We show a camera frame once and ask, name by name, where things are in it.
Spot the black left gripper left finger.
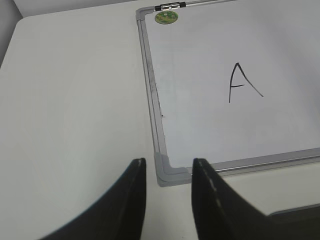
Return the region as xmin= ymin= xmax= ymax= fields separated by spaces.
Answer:
xmin=45 ymin=158 xmax=147 ymax=240

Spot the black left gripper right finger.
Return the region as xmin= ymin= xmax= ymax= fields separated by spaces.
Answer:
xmin=191 ymin=158 xmax=320 ymax=240

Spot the round green magnet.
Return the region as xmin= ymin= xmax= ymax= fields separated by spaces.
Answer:
xmin=154 ymin=11 xmax=179 ymax=25

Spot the white board with aluminium frame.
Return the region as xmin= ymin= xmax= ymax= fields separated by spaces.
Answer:
xmin=135 ymin=0 xmax=320 ymax=187

